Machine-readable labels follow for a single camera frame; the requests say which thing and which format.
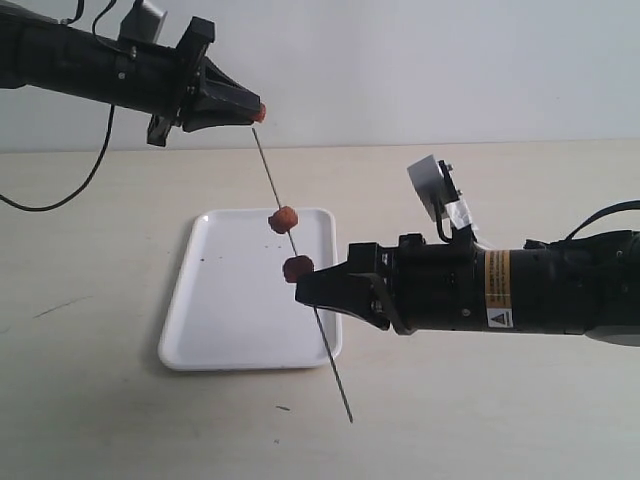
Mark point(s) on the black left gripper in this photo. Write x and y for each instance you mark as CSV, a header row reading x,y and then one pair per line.
x,y
201,96

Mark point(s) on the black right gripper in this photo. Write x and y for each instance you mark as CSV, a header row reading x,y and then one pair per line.
x,y
410,287

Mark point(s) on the thin metal skewer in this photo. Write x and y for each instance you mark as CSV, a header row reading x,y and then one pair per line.
x,y
265,165

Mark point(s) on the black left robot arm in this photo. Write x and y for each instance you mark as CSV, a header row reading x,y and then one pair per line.
x,y
43,52

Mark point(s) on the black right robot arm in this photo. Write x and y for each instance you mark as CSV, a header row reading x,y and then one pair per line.
x,y
588,286

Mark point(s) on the white rectangular plastic tray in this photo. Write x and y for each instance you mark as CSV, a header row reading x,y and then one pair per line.
x,y
231,308

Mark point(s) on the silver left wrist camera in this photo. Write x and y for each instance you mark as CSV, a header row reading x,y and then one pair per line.
x,y
143,23

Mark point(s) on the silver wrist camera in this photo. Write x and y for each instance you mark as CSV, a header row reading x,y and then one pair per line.
x,y
143,23
444,203

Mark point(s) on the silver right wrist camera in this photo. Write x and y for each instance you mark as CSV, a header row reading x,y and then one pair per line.
x,y
444,203

